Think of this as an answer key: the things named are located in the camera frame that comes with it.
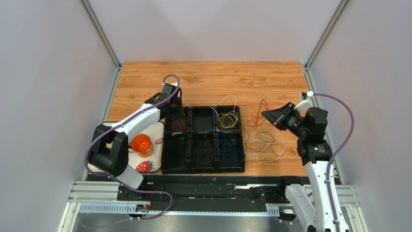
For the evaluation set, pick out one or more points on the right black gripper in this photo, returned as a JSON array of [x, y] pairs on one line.
[[285, 117]]

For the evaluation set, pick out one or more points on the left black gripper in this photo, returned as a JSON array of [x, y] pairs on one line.
[[180, 112]]

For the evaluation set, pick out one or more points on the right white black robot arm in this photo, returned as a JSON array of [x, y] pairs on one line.
[[322, 213]]

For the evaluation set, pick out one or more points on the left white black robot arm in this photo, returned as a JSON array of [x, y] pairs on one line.
[[150, 112]]

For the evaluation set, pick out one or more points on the black six-compartment tray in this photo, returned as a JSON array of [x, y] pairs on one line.
[[207, 140]]

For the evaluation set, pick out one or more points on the orange translucent cup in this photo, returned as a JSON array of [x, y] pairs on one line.
[[142, 145]]

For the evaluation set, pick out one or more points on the white strawberry pattern tray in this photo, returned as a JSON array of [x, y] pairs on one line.
[[151, 160]]

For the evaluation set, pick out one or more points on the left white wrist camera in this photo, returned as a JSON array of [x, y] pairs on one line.
[[176, 84]]

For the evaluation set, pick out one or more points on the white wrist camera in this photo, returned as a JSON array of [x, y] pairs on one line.
[[306, 101], [176, 84]]

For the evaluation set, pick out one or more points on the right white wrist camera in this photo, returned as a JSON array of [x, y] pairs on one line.
[[306, 101]]

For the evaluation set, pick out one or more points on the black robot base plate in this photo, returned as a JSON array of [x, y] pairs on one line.
[[211, 193]]

